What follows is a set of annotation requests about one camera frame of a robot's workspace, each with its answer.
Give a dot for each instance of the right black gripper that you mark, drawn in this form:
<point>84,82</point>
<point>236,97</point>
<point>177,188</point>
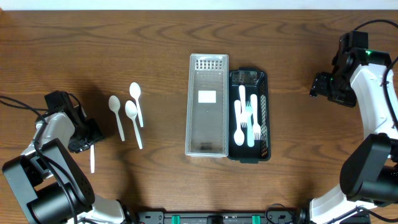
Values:
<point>319,84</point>

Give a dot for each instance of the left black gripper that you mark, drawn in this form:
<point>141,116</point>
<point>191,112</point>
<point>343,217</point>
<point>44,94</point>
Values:
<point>97,134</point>

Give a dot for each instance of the white plastic spoon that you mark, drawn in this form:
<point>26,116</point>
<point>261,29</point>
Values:
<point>131,112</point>
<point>114,105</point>
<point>135,93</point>
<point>92,159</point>

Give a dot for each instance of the white plastic fork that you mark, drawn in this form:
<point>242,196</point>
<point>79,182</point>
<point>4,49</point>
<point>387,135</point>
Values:
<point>255,127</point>
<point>242,96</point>

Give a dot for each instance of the light blue plastic fork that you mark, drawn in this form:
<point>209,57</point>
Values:
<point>250,134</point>

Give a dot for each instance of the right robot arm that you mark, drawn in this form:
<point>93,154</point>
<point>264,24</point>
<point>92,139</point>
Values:
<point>361,77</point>

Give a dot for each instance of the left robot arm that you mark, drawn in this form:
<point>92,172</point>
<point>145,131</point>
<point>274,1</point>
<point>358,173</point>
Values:
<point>48,184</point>

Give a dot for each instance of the black perforated plastic basket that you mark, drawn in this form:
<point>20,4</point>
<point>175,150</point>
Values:
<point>255,82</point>

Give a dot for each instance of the clear perforated plastic basket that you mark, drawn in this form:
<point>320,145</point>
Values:
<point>207,106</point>

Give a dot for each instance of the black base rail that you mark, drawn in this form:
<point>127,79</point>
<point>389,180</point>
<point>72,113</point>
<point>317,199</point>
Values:
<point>275,213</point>

